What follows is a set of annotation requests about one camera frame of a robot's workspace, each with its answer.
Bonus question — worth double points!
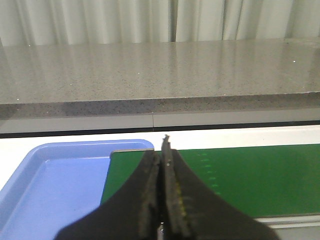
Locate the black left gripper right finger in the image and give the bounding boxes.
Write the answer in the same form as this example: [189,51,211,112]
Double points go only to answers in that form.
[161,135,279,240]

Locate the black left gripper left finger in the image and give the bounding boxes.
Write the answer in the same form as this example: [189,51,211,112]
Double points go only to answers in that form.
[55,150,160,240]

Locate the blue plastic tray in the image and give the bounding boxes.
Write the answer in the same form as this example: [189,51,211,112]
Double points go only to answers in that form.
[0,139,154,240]

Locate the green conveyor belt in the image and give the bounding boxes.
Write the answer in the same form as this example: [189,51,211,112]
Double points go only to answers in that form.
[100,143,320,219]

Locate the grey stone counter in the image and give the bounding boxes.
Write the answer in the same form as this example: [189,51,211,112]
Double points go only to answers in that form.
[0,38,320,135]

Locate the white pleated curtain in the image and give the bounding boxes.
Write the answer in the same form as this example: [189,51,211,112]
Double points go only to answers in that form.
[0,0,320,46]

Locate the aluminium conveyor side rail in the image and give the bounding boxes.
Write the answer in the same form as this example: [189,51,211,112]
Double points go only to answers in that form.
[255,213,320,229]

